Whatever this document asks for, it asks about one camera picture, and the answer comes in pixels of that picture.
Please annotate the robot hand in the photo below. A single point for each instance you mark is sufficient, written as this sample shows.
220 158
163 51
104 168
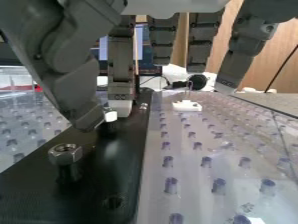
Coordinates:
67 50

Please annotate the small steel hex nut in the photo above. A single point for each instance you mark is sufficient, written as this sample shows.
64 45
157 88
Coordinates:
144 106

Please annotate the black headphones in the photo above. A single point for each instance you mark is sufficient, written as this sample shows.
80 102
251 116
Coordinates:
199 81

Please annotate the small white block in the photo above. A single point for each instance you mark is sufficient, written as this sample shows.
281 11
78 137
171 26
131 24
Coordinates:
187 106

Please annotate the black plate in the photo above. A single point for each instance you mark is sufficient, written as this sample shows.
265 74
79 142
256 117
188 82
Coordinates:
98 176

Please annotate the clear box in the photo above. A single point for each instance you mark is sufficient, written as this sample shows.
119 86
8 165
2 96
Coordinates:
221 150

